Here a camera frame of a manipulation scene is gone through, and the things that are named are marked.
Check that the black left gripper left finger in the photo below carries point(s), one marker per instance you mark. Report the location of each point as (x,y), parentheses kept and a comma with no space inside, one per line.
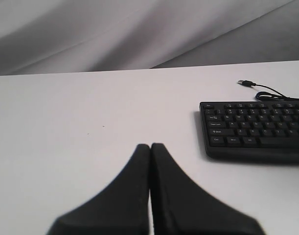
(121,208)

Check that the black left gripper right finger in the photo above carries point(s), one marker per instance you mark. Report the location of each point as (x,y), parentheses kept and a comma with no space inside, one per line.
(181,207)

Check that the grey fabric backdrop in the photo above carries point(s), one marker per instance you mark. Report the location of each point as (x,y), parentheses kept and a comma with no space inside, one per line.
(52,36)

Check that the black Acer computer keyboard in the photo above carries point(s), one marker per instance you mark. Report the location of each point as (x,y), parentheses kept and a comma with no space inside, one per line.
(254,132)

